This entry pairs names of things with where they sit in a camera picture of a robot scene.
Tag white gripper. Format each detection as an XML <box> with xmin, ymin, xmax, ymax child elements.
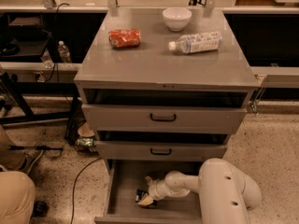
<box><xmin>137</xmin><ymin>176</ymin><xmax>168</xmax><ymax>207</ymax></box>

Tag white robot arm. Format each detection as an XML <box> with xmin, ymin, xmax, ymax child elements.
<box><xmin>137</xmin><ymin>158</ymin><xmax>263</xmax><ymax>224</ymax></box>

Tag grey open bottom drawer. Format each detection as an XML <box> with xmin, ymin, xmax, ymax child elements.
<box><xmin>94</xmin><ymin>160</ymin><xmax>203</xmax><ymax>224</ymax></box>

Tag grey middle drawer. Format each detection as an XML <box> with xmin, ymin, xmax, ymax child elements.
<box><xmin>96</xmin><ymin>141</ymin><xmax>227</xmax><ymax>161</ymax></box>

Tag grey top drawer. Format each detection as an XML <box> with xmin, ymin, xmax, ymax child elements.
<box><xmin>82</xmin><ymin>105</ymin><xmax>247</xmax><ymax>134</ymax></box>

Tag grey metal drawer cabinet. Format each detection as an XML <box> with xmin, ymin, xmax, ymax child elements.
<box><xmin>74</xmin><ymin>7</ymin><xmax>261</xmax><ymax>224</ymax></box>

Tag green can on floor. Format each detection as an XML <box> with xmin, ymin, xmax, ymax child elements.
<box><xmin>76</xmin><ymin>136</ymin><xmax>95</xmax><ymax>147</ymax></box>

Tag dark shoe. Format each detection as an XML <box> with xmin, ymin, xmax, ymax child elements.
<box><xmin>33</xmin><ymin>201</ymin><xmax>49</xmax><ymax>217</ymax></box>

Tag person leg khaki trousers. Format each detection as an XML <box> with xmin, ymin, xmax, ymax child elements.
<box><xmin>0</xmin><ymin>126</ymin><xmax>36</xmax><ymax>224</ymax></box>

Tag crushed orange soda can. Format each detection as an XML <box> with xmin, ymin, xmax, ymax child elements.
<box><xmin>108</xmin><ymin>29</ymin><xmax>141</xmax><ymax>48</ymax></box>

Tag small water bottle background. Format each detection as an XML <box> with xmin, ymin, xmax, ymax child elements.
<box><xmin>58</xmin><ymin>41</ymin><xmax>72</xmax><ymax>63</ymax></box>

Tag clear plastic water bottle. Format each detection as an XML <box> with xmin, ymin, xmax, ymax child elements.
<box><xmin>168</xmin><ymin>31</ymin><xmax>222</xmax><ymax>54</ymax></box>

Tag white ceramic bowl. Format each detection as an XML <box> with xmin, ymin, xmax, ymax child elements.
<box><xmin>163</xmin><ymin>7</ymin><xmax>192</xmax><ymax>32</ymax></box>

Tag black floor cable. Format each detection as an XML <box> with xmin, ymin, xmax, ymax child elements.
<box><xmin>69</xmin><ymin>157</ymin><xmax>103</xmax><ymax>224</ymax></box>

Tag black stand frame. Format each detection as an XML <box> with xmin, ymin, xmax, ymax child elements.
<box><xmin>0</xmin><ymin>63</ymin><xmax>78</xmax><ymax>124</ymax></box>

